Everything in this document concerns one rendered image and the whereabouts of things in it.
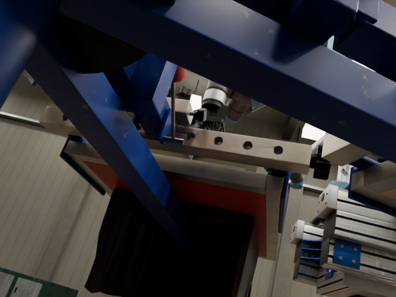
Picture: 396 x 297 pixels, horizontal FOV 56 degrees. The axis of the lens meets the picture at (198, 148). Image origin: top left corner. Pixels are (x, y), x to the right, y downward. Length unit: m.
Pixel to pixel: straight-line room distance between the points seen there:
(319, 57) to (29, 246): 9.22
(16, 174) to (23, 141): 0.89
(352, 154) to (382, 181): 0.07
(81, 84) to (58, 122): 0.51
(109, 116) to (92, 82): 0.08
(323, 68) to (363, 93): 0.05
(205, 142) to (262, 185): 0.17
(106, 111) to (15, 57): 0.27
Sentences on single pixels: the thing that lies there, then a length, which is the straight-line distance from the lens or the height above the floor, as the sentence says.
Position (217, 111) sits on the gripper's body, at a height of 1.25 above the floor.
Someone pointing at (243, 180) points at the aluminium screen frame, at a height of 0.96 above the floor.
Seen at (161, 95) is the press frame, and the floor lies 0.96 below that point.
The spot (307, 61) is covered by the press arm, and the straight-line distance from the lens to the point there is 0.41.
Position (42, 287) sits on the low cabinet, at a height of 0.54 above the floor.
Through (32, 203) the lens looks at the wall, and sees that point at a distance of 9.77.
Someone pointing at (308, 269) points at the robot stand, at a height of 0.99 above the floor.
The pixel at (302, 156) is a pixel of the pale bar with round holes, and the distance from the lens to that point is 0.83.
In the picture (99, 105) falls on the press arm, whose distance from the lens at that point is 0.57.
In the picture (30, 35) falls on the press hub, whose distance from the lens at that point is 0.35.
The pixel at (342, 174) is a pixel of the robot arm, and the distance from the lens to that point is 2.23.
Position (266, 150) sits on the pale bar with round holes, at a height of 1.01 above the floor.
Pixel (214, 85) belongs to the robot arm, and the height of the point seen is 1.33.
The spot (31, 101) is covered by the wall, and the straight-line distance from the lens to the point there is 11.13.
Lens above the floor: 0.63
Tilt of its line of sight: 25 degrees up
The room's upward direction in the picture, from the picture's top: 16 degrees clockwise
